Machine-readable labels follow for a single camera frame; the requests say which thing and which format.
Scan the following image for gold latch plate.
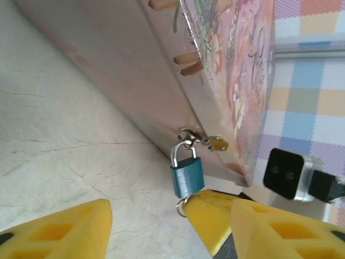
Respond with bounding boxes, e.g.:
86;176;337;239
208;135;230;153

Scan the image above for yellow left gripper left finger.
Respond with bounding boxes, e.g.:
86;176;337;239
0;199;113;259

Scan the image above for pink floral box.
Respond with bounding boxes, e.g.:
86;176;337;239
13;0;277;188

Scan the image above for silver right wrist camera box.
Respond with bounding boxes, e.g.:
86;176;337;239
263;147;324;204

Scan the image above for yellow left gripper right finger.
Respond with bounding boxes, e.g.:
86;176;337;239
231;199;345;259

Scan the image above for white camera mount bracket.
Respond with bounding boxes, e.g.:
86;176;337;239
268;193;334;225

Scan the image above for blue padlock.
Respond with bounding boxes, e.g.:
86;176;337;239
169;140;206;198

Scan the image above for aluminium side frame rail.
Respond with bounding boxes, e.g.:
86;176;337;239
274;34;345;59

